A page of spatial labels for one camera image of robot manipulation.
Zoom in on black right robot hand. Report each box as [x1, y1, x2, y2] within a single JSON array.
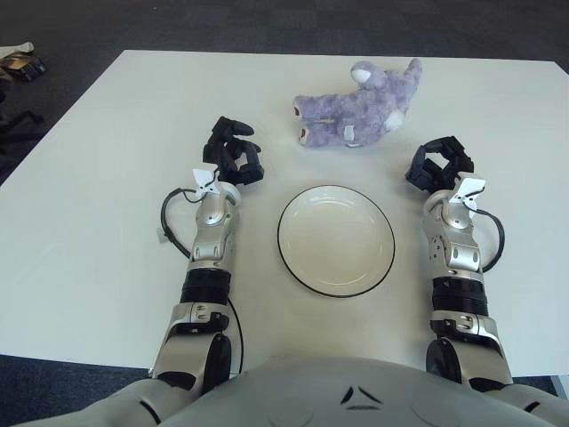
[[405, 135, 476, 193]]

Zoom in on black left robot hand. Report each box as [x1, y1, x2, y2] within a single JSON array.
[[202, 116, 267, 188]]

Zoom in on purple plush doll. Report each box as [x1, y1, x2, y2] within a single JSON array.
[[292, 57, 423, 149]]

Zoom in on white plate with black rim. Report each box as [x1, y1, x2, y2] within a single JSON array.
[[276, 184, 397, 299]]

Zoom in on black office chair base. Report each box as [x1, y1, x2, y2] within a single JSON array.
[[0, 110, 44, 155]]

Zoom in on dark box on floor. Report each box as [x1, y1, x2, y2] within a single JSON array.
[[0, 52, 47, 82]]

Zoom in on grey robot torso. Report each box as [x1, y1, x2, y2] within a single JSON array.
[[66, 353, 569, 427]]

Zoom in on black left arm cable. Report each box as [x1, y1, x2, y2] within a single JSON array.
[[159, 185, 244, 375]]

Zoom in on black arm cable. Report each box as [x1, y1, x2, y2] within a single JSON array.
[[159, 185, 244, 375], [476, 207, 506, 273]]

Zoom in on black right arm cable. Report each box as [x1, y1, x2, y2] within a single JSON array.
[[476, 207, 506, 273]]

